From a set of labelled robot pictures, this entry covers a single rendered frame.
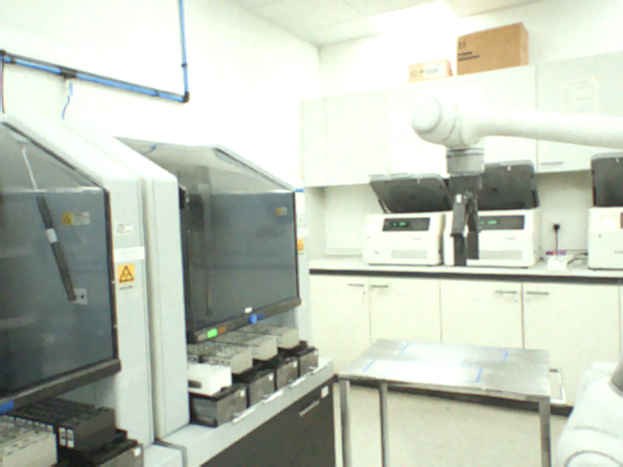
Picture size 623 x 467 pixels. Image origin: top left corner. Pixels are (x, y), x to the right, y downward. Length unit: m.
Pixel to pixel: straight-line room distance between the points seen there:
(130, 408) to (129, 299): 0.27
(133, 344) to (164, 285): 0.17
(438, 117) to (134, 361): 0.94
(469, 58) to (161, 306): 3.06
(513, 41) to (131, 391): 3.29
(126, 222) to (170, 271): 0.20
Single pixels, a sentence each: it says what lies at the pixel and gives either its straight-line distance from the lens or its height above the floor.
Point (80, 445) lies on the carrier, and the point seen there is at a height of 0.83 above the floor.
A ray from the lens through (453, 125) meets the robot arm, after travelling 1.16.
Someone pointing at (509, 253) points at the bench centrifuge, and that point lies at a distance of 3.58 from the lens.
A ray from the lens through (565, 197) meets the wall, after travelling 4.15.
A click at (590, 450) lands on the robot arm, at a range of 1.10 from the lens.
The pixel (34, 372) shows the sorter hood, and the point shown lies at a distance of 1.28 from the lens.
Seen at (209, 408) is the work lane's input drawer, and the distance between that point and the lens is 1.62.
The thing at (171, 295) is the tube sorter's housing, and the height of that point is 1.11.
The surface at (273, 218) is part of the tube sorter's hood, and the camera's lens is 1.90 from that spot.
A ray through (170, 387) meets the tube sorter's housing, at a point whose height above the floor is 0.86.
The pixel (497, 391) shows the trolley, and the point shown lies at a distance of 1.62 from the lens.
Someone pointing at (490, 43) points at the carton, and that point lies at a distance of 4.05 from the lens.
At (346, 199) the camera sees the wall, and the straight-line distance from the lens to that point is 4.58.
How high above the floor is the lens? 1.34
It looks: 3 degrees down
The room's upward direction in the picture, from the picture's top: 2 degrees counter-clockwise
